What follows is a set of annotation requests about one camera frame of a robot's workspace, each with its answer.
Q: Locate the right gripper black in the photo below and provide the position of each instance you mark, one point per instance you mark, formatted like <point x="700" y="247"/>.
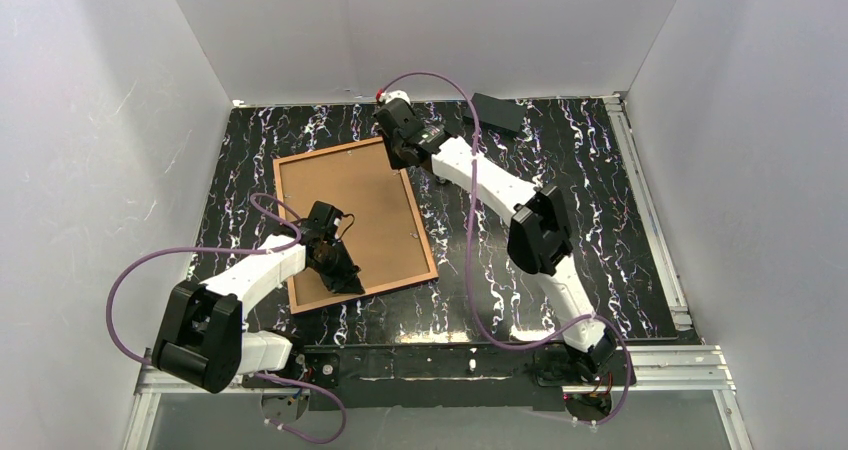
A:
<point x="391" y="123"/>

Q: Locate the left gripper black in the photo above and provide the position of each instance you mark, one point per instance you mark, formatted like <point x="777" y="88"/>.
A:
<point x="337" y="273"/>

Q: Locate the blue photo frame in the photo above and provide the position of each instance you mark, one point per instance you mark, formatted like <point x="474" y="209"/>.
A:
<point x="382" y="227"/>

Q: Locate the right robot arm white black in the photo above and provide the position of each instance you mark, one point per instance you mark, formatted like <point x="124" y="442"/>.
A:
<point x="538" y="241"/>

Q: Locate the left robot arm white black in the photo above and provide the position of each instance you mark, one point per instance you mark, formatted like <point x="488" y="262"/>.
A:
<point x="203" y="339"/>

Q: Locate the black rectangular box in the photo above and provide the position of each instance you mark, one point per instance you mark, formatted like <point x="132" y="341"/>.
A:
<point x="498" y="115"/>

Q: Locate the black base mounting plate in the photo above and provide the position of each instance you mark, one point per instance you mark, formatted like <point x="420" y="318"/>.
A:
<point x="429" y="376"/>

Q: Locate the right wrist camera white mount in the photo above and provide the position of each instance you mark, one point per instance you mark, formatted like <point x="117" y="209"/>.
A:
<point x="384" y="96"/>

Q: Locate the aluminium rail right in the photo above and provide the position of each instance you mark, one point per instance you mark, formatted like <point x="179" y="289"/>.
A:
<point x="668" y="276"/>

